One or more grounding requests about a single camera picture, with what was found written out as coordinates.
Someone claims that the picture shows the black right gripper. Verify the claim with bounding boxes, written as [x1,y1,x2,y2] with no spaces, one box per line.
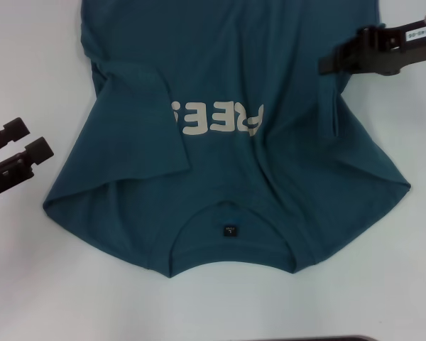
[317,13,426,77]

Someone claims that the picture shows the teal t-shirt with beige print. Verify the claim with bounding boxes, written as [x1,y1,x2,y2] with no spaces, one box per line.
[42,0,412,280]

